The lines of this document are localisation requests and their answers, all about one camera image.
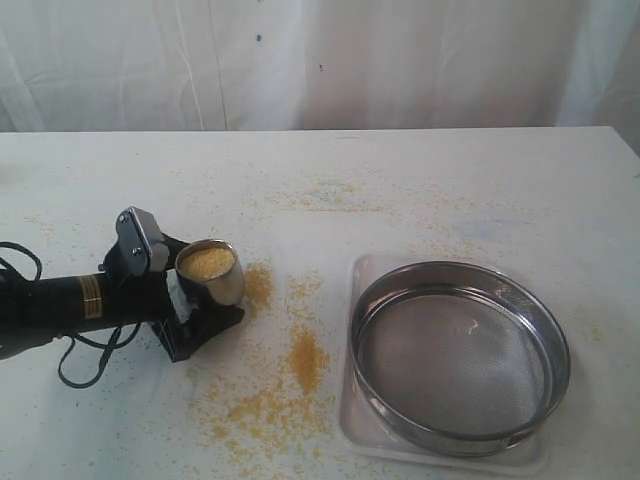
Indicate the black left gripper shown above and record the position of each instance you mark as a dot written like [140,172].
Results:
[147,299]

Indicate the pile of grains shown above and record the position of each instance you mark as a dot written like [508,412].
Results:
[206,264]

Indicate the stainless steel cup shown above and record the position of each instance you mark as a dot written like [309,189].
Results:
[224,290]

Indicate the round steel mesh sieve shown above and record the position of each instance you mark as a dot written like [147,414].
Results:
[457,358]

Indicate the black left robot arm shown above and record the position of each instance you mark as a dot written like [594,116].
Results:
[36,311]

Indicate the white plastic tray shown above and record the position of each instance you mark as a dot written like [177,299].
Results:
[364,433]

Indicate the white backdrop curtain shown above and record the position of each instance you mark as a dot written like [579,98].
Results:
[240,65]

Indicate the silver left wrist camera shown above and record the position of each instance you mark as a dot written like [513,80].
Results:
[141,242]

